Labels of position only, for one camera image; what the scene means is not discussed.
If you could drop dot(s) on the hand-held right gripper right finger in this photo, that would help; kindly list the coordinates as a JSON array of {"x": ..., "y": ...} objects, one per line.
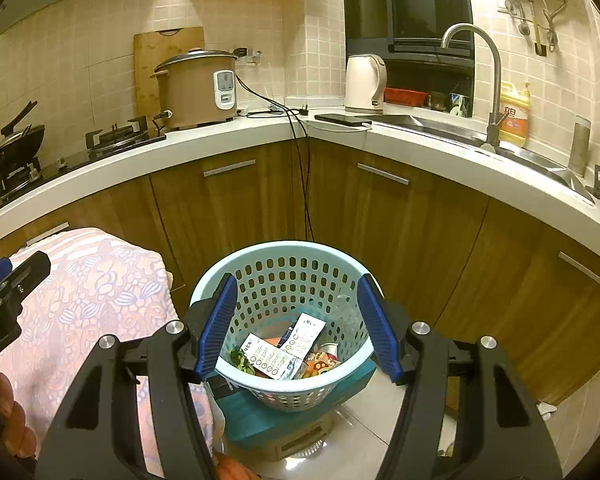
[{"x": 377, "y": 325}]

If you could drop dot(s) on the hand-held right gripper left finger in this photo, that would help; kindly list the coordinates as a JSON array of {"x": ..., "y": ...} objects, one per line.
[{"x": 217, "y": 325}]

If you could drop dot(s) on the light blue plastic basket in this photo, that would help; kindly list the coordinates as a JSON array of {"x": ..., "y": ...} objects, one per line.
[{"x": 285, "y": 247}]

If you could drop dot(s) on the person's left hand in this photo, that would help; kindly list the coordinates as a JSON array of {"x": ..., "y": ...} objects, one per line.
[{"x": 15, "y": 420}]

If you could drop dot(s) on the green leafy scrap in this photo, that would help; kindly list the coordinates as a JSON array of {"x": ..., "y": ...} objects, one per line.
[{"x": 242, "y": 360}]

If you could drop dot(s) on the red white wrapper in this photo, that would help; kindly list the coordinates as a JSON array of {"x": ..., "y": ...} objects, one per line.
[{"x": 329, "y": 351}]

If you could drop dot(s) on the wide white printed packet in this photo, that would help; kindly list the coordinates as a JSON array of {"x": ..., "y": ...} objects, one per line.
[{"x": 272, "y": 357}]

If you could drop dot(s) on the narrow white printed packet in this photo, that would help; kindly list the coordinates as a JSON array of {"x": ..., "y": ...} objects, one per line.
[{"x": 305, "y": 332}]

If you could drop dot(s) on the small colourful wrapper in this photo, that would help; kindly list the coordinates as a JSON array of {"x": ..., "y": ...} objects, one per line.
[{"x": 315, "y": 366}]

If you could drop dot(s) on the pink floral cloth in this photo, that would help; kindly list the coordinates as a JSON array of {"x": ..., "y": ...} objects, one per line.
[{"x": 105, "y": 285}]

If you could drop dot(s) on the teal plastic stool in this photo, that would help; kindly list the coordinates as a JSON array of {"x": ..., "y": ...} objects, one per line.
[{"x": 250, "y": 420}]

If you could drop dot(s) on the wooden kitchen cabinet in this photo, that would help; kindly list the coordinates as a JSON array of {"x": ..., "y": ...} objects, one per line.
[{"x": 430, "y": 220}]

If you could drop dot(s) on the black wok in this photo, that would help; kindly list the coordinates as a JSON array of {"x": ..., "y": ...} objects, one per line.
[{"x": 10, "y": 145}]

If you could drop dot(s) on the orange cloth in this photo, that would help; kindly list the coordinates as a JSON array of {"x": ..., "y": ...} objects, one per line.
[{"x": 235, "y": 470}]

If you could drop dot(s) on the black gas stove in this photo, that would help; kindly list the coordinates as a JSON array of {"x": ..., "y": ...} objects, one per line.
[{"x": 125, "y": 137}]

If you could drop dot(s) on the black smartphone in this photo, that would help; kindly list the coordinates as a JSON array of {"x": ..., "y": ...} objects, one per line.
[{"x": 342, "y": 119}]

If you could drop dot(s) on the steel sink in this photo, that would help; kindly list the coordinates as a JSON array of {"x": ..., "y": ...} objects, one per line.
[{"x": 455, "y": 127}]

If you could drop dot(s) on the black plug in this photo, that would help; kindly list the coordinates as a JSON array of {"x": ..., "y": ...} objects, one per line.
[{"x": 305, "y": 110}]

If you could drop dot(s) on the red plastic basket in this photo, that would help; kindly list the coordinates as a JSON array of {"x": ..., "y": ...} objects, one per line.
[{"x": 404, "y": 96}]

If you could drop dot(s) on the glass cup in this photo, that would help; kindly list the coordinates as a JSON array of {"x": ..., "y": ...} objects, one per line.
[{"x": 436, "y": 101}]

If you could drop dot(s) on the brown rice cooker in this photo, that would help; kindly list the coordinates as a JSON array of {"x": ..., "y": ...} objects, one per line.
[{"x": 190, "y": 90}]

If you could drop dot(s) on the white electric kettle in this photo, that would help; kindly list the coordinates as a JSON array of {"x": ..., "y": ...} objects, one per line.
[{"x": 362, "y": 85}]

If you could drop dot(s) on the wooden cutting board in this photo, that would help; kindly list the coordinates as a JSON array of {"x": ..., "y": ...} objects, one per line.
[{"x": 147, "y": 60}]

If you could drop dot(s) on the yellow detergent bottle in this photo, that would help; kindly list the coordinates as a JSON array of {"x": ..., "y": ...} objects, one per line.
[{"x": 514, "y": 120}]

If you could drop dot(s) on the silver faucet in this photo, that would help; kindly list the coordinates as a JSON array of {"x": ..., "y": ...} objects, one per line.
[{"x": 495, "y": 90}]

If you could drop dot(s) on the grey cylindrical bottle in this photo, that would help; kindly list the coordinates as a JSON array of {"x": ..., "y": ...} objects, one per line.
[{"x": 580, "y": 145}]

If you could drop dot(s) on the dark window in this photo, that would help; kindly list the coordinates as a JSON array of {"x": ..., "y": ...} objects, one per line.
[{"x": 410, "y": 0}]

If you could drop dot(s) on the water heater pipes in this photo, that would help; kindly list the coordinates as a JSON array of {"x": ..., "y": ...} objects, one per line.
[{"x": 536, "y": 30}]

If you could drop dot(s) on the wall socket with plug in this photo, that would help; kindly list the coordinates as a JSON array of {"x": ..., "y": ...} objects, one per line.
[{"x": 247, "y": 55}]

